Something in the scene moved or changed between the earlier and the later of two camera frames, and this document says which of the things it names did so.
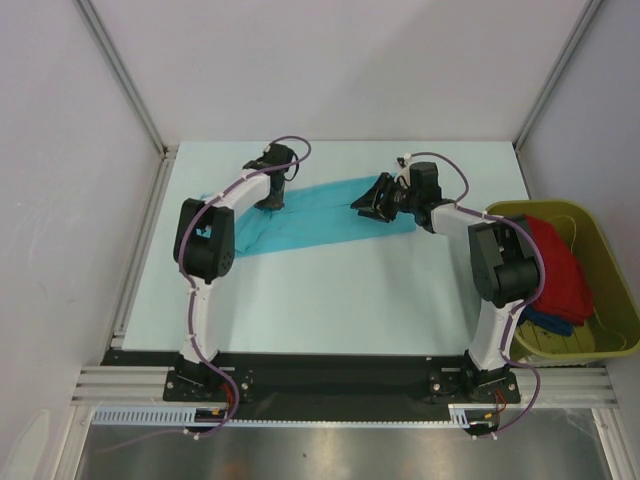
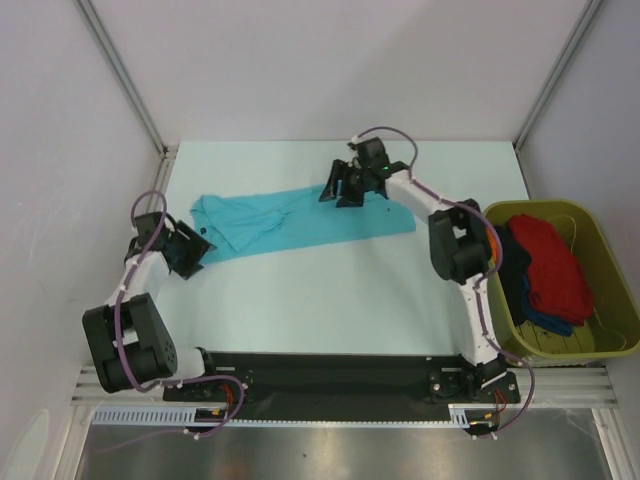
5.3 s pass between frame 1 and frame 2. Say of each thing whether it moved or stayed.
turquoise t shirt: stayed
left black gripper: moved
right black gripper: moved
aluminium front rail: stayed
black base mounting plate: stayed
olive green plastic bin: stayed
